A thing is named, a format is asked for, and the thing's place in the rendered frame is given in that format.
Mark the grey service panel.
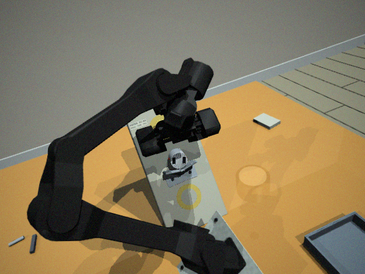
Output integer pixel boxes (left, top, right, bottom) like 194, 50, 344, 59
127, 109, 227, 227

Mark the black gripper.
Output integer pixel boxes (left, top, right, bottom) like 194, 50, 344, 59
135, 108, 221, 157

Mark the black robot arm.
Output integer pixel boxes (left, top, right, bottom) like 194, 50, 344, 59
27, 57, 246, 274

